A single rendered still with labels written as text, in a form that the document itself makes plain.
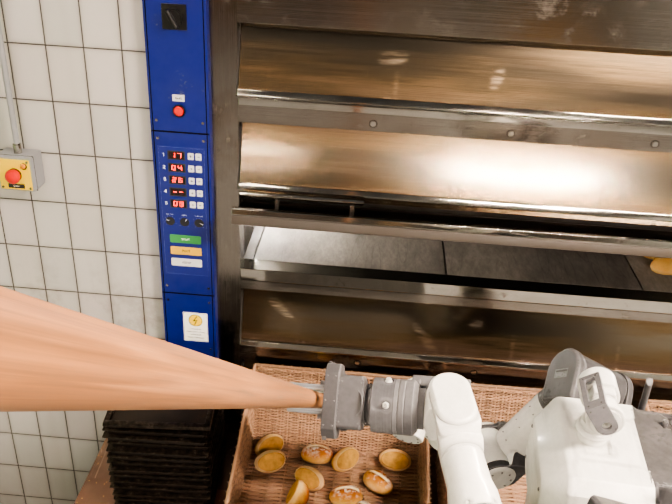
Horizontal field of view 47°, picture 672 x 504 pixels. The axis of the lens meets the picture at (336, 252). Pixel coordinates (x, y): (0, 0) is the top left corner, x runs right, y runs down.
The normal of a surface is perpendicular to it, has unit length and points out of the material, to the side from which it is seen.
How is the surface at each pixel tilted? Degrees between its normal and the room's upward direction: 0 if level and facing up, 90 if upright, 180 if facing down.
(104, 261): 90
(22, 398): 125
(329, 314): 70
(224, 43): 90
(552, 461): 46
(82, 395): 120
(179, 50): 90
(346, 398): 50
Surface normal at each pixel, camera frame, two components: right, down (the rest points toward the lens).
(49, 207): -0.07, 0.48
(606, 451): 0.04, -0.88
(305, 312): -0.05, 0.15
